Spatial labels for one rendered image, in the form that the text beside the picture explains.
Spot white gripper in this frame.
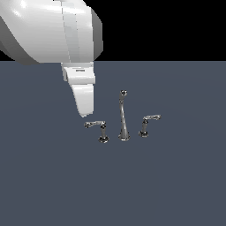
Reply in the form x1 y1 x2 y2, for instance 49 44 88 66
60 61 96 118

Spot chrome faucet spout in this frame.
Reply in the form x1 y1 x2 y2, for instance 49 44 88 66
117 89 132 141

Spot chrome faucet lever handle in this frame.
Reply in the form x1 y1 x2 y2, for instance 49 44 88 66
138 114 162 139
83 120 110 144

